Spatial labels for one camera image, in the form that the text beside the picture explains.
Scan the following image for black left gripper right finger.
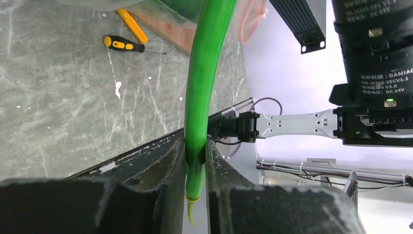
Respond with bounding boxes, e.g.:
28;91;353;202
205;140;365;234

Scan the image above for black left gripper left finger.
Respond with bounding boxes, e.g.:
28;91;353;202
0;139;186;234

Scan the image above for green toy chili pepper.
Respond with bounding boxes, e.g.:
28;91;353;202
184;0;239;227

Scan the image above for clear pink zip top bag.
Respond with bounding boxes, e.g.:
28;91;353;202
63;0;266;42

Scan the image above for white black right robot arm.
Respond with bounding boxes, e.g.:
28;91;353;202
208;0;413;147

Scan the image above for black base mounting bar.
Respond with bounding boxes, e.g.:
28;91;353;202
69;128;184;181

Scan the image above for black yellow stubby screwdriver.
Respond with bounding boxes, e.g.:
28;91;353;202
103;35;166;55

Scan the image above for brown wooden board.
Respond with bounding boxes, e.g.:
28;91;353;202
130;13;195;56

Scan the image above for dark rack server box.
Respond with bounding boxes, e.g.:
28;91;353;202
269;0;327;54

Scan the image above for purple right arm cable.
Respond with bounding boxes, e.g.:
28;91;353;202
225;97;284;160

